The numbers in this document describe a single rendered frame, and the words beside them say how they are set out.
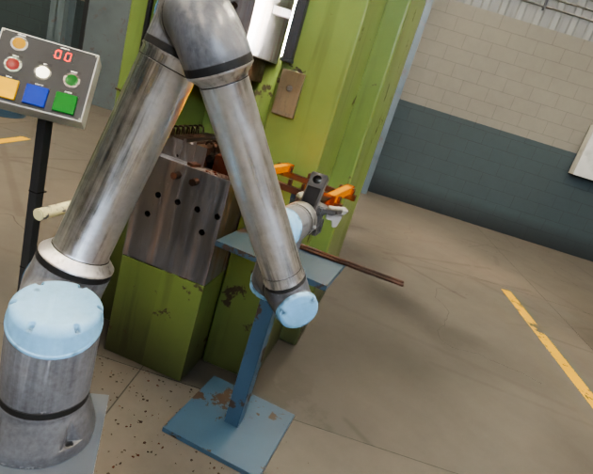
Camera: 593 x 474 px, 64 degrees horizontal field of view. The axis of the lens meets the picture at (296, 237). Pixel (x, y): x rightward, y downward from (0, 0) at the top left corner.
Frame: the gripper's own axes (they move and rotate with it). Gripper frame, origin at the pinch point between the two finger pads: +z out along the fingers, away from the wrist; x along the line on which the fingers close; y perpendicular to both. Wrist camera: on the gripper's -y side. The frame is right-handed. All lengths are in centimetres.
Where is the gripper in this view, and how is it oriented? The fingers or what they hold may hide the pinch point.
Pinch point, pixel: (325, 199)
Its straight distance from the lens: 139.5
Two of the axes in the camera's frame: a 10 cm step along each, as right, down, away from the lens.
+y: -2.8, 9.1, 3.0
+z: 3.2, -2.1, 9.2
